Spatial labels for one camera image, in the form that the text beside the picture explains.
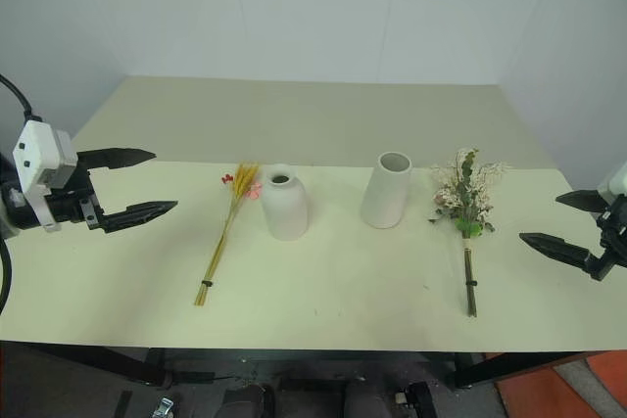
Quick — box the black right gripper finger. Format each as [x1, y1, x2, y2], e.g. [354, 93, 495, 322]
[518, 231, 595, 273]
[555, 188, 609, 216]

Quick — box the orange floor mat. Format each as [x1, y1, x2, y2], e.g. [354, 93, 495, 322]
[493, 350, 627, 418]

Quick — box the dried wildflower bouquet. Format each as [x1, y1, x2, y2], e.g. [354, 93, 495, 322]
[428, 147, 511, 318]

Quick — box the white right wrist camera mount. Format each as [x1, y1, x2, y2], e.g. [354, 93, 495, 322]
[597, 159, 627, 205]

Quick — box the yellow wheat stalk bouquet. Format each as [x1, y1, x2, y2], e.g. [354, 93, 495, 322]
[193, 161, 265, 307]

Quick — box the black table crossbar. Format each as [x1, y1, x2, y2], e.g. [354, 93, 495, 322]
[164, 348, 457, 381]

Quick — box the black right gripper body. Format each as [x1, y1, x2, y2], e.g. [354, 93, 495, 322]
[589, 194, 627, 283]

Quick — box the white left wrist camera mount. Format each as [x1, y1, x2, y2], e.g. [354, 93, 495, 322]
[13, 119, 79, 233]

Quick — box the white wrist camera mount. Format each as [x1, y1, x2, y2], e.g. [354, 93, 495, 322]
[597, 159, 627, 205]
[13, 119, 79, 233]

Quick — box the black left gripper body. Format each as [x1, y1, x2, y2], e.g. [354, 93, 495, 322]
[46, 166, 107, 233]

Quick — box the white narrow-neck ceramic vase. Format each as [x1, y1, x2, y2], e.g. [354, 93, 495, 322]
[260, 163, 311, 242]

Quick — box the black table leg beam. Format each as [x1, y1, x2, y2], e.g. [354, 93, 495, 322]
[452, 349, 592, 391]
[0, 339, 173, 389]

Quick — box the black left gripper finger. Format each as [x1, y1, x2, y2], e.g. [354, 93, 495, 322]
[76, 146, 158, 172]
[101, 200, 179, 235]

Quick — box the black caster block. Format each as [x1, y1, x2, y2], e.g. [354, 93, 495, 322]
[395, 381, 433, 410]

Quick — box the white cylindrical ceramic vase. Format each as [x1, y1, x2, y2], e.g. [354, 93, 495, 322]
[360, 151, 413, 230]

